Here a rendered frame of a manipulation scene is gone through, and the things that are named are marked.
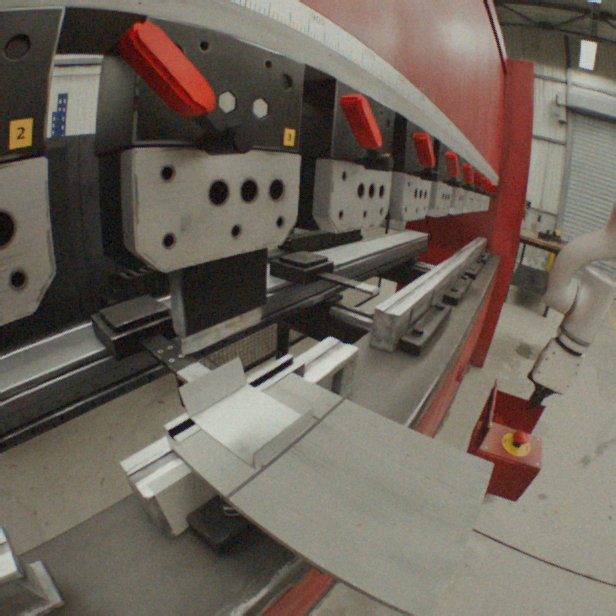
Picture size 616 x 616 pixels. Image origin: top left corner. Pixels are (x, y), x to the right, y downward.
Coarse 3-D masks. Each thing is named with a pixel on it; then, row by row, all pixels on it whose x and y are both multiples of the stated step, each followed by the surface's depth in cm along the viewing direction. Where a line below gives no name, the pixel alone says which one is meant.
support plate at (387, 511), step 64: (192, 448) 27; (320, 448) 29; (384, 448) 29; (448, 448) 29; (256, 512) 22; (320, 512) 22; (384, 512) 22; (448, 512) 22; (384, 576) 17; (448, 576) 16
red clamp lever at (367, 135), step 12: (348, 96) 24; (360, 96) 24; (348, 108) 25; (360, 108) 24; (348, 120) 26; (360, 120) 26; (372, 120) 26; (360, 132) 27; (372, 132) 27; (360, 144) 29; (372, 144) 28; (372, 156) 30; (384, 156) 30; (372, 168) 31; (384, 168) 31
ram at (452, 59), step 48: (0, 0) 4; (48, 0) 6; (96, 0) 8; (144, 0) 10; (192, 0) 13; (336, 0) 22; (384, 0) 27; (432, 0) 38; (480, 0) 69; (96, 48) 14; (288, 48) 20; (384, 48) 31; (432, 48) 42; (480, 48) 75; (384, 96) 34; (432, 96) 47; (480, 96) 84; (480, 144) 96
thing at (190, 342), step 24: (216, 264) 27; (240, 264) 29; (264, 264) 31; (192, 288) 25; (216, 288) 27; (240, 288) 30; (264, 288) 32; (192, 312) 26; (216, 312) 28; (240, 312) 31; (192, 336) 28; (216, 336) 30
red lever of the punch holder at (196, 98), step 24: (144, 24) 9; (120, 48) 10; (144, 48) 10; (168, 48) 10; (144, 72) 11; (168, 72) 11; (192, 72) 12; (168, 96) 13; (192, 96) 13; (216, 120) 15; (216, 144) 16; (240, 144) 16
